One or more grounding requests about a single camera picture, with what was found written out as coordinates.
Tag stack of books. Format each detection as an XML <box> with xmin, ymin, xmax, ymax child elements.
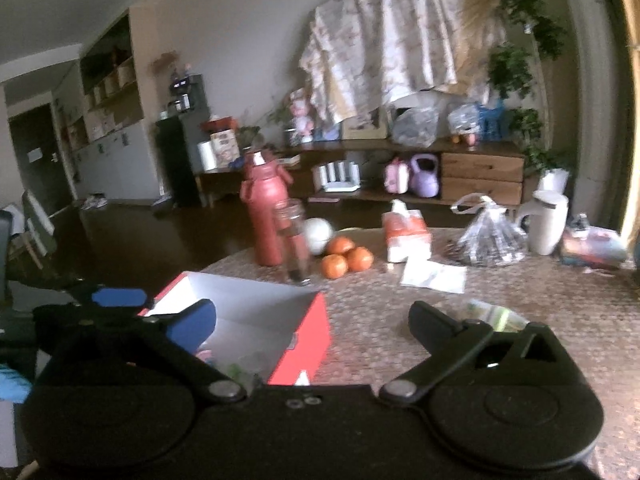
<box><xmin>560</xmin><ymin>225</ymin><xmax>629</xmax><ymax>267</ymax></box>

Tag black coffee machine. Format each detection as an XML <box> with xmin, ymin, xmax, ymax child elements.
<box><xmin>169</xmin><ymin>74</ymin><xmax>209</xmax><ymax>116</ymax></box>

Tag large clear plastic bag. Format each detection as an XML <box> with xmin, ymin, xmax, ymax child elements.
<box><xmin>390</xmin><ymin>105</ymin><xmax>441</xmax><ymax>147</ymax></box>

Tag dark door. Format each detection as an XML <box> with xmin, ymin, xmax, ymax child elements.
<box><xmin>7</xmin><ymin>102</ymin><xmax>77</xmax><ymax>217</ymax></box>

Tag white tower air conditioner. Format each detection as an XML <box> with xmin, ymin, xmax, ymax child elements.
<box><xmin>560</xmin><ymin>0</ymin><xmax>624</xmax><ymax>222</ymax></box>

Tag white jug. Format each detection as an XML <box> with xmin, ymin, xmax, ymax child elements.
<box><xmin>515</xmin><ymin>190</ymin><xmax>570</xmax><ymax>256</ymax></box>

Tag pink doll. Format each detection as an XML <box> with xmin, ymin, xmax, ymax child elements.
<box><xmin>290</xmin><ymin>87</ymin><xmax>316</xmax><ymax>144</ymax></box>

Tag white slotted rack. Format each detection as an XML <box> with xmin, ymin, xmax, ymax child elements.
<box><xmin>312</xmin><ymin>160</ymin><xmax>362</xmax><ymax>194</ymax></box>

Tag small leafy plant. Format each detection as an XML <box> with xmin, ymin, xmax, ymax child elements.
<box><xmin>266</xmin><ymin>96</ymin><xmax>297</xmax><ymax>132</ymax></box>

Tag pink backpack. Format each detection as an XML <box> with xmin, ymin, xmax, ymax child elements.
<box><xmin>383</xmin><ymin>157</ymin><xmax>411</xmax><ymax>195</ymax></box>

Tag black cabinet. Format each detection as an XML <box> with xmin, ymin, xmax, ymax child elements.
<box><xmin>155</xmin><ymin>115</ymin><xmax>202</xmax><ymax>207</ymax></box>

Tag red tissue box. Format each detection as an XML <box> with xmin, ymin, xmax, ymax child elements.
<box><xmin>201</xmin><ymin>116</ymin><xmax>236</xmax><ymax>134</ymax></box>

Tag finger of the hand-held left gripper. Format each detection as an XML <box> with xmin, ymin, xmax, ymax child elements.
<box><xmin>80</xmin><ymin>285</ymin><xmax>153</xmax><ymax>319</ymax></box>

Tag clear plastic bag dark contents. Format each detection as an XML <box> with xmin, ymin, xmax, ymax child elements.
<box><xmin>447</xmin><ymin>192</ymin><xmax>529</xmax><ymax>267</ymax></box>

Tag red water bottle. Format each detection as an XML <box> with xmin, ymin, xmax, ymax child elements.
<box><xmin>240</xmin><ymin>149</ymin><xmax>296</xmax><ymax>267</ymax></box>

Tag white paper sheet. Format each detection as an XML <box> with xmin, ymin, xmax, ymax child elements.
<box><xmin>400</xmin><ymin>256</ymin><xmax>467</xmax><ymax>295</ymax></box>

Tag yellow curtain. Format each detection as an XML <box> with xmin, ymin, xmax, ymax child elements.
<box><xmin>614</xmin><ymin>0</ymin><xmax>640</xmax><ymax>242</ymax></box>

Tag clear glass jar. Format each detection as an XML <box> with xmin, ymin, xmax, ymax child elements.
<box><xmin>272</xmin><ymin>199</ymin><xmax>312</xmax><ymax>286</ymax></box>

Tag paper towel roll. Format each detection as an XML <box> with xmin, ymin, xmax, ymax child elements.
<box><xmin>197</xmin><ymin>140</ymin><xmax>217</xmax><ymax>172</ymax></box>

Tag illustrated carton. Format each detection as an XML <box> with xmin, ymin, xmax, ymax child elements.
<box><xmin>210</xmin><ymin>130</ymin><xmax>237</xmax><ymax>169</ymax></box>

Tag white wall shelving unit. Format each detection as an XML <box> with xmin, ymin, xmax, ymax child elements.
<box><xmin>52</xmin><ymin>10</ymin><xmax>162</xmax><ymax>202</ymax></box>

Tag small clear plastic bag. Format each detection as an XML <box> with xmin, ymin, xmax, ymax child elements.
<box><xmin>446</xmin><ymin>102</ymin><xmax>484</xmax><ymax>136</ymax></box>

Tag floral white cloth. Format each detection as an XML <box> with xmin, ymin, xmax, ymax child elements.
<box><xmin>299</xmin><ymin>0</ymin><xmax>463</xmax><ymax>124</ymax></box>

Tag white ball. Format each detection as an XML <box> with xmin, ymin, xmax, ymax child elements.
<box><xmin>302</xmin><ymin>217</ymin><xmax>335</xmax><ymax>256</ymax></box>

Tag wooden media cabinet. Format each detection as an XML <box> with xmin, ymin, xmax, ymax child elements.
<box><xmin>272</xmin><ymin>137</ymin><xmax>527</xmax><ymax>207</ymax></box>

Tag red cardboard shoe box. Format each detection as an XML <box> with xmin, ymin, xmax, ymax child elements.
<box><xmin>137</xmin><ymin>271</ymin><xmax>332</xmax><ymax>387</ymax></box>

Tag tall potted plant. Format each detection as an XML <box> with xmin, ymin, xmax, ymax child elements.
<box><xmin>487</xmin><ymin>0</ymin><xmax>577</xmax><ymax>193</ymax></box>

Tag orange fruit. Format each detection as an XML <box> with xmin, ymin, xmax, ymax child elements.
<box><xmin>326</xmin><ymin>236</ymin><xmax>356</xmax><ymax>257</ymax></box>
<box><xmin>346</xmin><ymin>246</ymin><xmax>375</xmax><ymax>273</ymax></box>
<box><xmin>320</xmin><ymin>254</ymin><xmax>350</xmax><ymax>280</ymax></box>

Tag low wooden side table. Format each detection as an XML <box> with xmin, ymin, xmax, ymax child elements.
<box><xmin>194</xmin><ymin>157</ymin><xmax>301</xmax><ymax>207</ymax></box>

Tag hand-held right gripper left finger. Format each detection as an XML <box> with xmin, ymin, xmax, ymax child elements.
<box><xmin>40</xmin><ymin>299</ymin><xmax>249</xmax><ymax>406</ymax></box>

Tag purple kettlebell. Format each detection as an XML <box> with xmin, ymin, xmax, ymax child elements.
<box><xmin>409</xmin><ymin>154</ymin><xmax>441</xmax><ymax>199</ymax></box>

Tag beige sheer cloth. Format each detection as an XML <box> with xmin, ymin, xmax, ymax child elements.
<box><xmin>452</xmin><ymin>0</ymin><xmax>507</xmax><ymax>106</ymax></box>

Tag cream photo frame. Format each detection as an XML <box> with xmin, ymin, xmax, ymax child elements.
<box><xmin>341</xmin><ymin>107</ymin><xmax>389</xmax><ymax>140</ymax></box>

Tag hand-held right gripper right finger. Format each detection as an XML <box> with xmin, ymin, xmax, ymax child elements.
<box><xmin>380</xmin><ymin>301</ymin><xmax>582</xmax><ymax>407</ymax></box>

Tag orange tissue pack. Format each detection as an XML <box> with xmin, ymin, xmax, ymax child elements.
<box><xmin>381</xmin><ymin>199</ymin><xmax>433</xmax><ymax>264</ymax></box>

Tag dried flower bunch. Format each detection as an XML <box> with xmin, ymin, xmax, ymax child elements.
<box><xmin>151</xmin><ymin>52</ymin><xmax>182</xmax><ymax>77</ymax></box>

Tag chair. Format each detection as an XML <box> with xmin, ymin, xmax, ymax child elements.
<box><xmin>19</xmin><ymin>189</ymin><xmax>59</xmax><ymax>272</ymax></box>

